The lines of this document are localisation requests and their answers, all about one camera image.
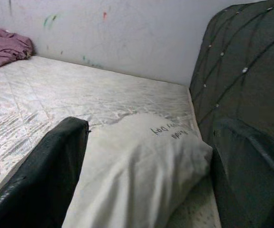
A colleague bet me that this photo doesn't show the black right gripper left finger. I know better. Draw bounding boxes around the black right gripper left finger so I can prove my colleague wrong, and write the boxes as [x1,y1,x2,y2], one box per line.
[0,116,90,228]

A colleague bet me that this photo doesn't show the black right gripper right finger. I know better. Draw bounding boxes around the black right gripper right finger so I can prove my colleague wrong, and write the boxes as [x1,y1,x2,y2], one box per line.
[210,118,274,228]

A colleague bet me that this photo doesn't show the white pillow with writing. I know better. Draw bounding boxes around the white pillow with writing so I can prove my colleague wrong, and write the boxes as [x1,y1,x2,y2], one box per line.
[62,113,214,228]

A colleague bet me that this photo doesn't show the dark quilted studded headboard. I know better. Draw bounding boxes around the dark quilted studded headboard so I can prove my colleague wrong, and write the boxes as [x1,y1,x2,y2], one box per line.
[189,0,274,152]

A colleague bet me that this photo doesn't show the purple cartoon print blanket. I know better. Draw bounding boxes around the purple cartoon print blanket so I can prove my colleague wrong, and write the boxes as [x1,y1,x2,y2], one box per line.
[0,28,34,72]

